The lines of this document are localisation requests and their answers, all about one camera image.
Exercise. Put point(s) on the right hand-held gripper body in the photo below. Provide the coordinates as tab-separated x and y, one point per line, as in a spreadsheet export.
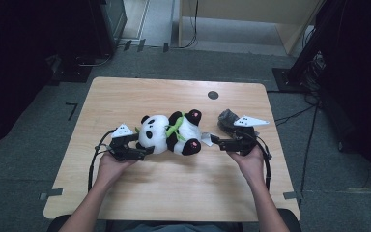
246	143

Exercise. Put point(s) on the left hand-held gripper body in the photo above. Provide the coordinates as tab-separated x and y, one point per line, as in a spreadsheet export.
117	148

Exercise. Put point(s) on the grey fuzzy cloth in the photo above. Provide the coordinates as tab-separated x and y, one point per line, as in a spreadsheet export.
227	121

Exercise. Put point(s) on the panda plush toy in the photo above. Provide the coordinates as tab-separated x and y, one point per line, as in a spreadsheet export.
156	133

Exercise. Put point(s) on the person's right hand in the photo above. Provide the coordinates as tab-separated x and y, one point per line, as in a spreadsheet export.
253	166

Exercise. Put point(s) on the person's left hand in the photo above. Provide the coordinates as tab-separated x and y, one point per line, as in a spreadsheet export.
109	170

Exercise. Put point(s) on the dark round table grommet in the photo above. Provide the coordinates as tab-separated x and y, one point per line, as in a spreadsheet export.
213	95

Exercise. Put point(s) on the black floor tape corner mark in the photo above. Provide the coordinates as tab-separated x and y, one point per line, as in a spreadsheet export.
73	109

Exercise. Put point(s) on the grey floor tape strip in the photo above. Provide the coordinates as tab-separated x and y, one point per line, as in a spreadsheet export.
141	45
292	195
51	193
127	45
165	47

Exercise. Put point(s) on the black metal stand with pole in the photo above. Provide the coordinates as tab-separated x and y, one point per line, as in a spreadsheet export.
286	80

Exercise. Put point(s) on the person's grey-blue clothing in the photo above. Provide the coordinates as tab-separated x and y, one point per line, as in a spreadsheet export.
174	228

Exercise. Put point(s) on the black flat stand base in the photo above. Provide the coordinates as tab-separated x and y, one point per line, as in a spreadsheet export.
71	74

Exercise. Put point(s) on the black equipment cabinet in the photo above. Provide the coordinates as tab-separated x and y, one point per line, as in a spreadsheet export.
109	25

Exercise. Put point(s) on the dark curtain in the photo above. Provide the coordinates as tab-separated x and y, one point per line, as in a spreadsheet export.
360	80
19	64

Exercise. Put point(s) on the light wooden cabinet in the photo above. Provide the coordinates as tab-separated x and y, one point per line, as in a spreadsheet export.
238	6

